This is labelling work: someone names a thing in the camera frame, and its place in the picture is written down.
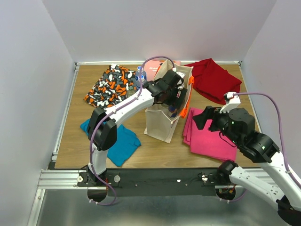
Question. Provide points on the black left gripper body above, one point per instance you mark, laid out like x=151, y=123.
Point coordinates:
x=171, y=97

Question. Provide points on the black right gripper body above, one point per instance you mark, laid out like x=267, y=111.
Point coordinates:
x=220, y=121

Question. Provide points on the red bull can front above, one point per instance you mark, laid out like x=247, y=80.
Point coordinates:
x=172, y=111

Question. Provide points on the beige canvas tote bag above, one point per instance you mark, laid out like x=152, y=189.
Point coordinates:
x=158, y=124

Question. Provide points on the green glass bottle front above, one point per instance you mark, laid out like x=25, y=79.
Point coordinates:
x=131, y=91

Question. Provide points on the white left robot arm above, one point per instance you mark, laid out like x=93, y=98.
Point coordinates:
x=103, y=125

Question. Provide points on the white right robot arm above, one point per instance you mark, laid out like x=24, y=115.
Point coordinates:
x=285, y=196

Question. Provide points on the light pink printed cloth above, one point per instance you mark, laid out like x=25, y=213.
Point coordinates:
x=154, y=69

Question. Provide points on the magenta folded cloth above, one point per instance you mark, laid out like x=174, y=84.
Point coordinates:
x=204, y=142

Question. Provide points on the dark red cloth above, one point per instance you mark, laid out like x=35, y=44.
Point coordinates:
x=212, y=81

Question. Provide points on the orange camouflage cloth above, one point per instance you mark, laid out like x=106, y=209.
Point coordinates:
x=112, y=87

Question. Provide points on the teal folded cloth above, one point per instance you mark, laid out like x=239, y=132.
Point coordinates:
x=126, y=144

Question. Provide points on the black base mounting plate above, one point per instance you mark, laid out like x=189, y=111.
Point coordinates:
x=159, y=182

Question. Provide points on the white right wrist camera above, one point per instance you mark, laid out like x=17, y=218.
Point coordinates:
x=232, y=101

